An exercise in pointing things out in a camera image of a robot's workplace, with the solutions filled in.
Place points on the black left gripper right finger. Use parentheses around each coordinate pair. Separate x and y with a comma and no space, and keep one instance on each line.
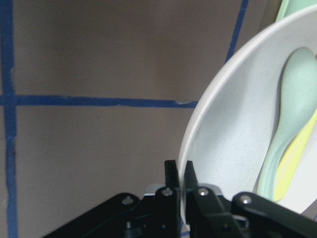
(207,212)

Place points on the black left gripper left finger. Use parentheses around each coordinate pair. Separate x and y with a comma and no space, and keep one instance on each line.
(173,199)

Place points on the white round plate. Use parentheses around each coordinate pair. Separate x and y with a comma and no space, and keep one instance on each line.
(233,123)

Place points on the yellow plastic fork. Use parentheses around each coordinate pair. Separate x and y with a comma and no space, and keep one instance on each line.
(291,159)

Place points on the light green plastic spoon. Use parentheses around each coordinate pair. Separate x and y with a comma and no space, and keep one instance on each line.
(298,102)

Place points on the light green plastic tray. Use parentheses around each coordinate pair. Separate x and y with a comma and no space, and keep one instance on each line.
(294,10)

